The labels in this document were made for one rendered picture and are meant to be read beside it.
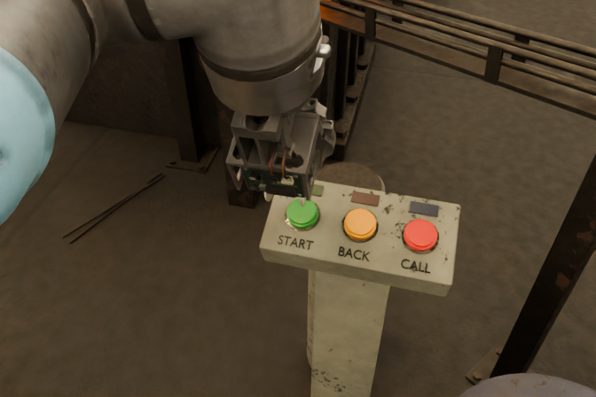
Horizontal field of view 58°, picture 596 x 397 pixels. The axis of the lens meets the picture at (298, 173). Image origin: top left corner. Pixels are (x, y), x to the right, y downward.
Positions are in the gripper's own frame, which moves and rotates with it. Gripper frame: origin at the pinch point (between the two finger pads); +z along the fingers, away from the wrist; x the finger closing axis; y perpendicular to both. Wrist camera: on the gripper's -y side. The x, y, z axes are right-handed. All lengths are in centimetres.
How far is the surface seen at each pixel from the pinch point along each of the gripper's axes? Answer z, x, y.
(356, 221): 9.3, 6.7, 0.6
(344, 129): 88, -7, -64
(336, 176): 23.8, 1.3, -12.9
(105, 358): 67, -47, 18
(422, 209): 10.3, 14.6, -2.9
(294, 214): 9.2, -1.2, 1.1
